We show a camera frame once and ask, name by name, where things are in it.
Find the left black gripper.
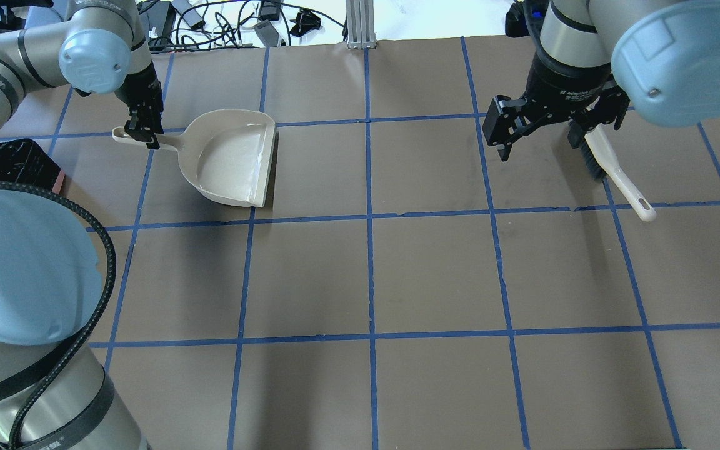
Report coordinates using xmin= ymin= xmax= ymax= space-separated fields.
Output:
xmin=115 ymin=61 xmax=164 ymax=150

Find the black power adapter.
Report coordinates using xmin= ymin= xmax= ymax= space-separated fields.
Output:
xmin=137 ymin=1 xmax=176 ymax=48

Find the beige plastic dustpan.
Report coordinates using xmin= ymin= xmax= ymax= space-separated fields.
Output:
xmin=112 ymin=109 xmax=277 ymax=208

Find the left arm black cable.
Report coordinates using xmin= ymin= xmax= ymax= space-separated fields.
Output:
xmin=0 ymin=180 xmax=117 ymax=446

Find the beige hand brush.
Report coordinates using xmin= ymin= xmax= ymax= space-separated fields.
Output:
xmin=579 ymin=126 xmax=657 ymax=223

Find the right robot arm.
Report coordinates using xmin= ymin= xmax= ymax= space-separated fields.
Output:
xmin=482 ymin=1 xmax=720 ymax=161

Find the pink bin with black bag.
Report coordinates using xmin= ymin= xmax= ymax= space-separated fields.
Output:
xmin=0 ymin=139 xmax=66 ymax=194

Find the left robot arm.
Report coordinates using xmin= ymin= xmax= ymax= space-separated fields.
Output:
xmin=0 ymin=1 xmax=163 ymax=449

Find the aluminium frame post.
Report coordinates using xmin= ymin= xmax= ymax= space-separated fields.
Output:
xmin=345 ymin=0 xmax=378 ymax=49

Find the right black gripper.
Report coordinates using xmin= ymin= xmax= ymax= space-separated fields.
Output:
xmin=482 ymin=49 xmax=631 ymax=162

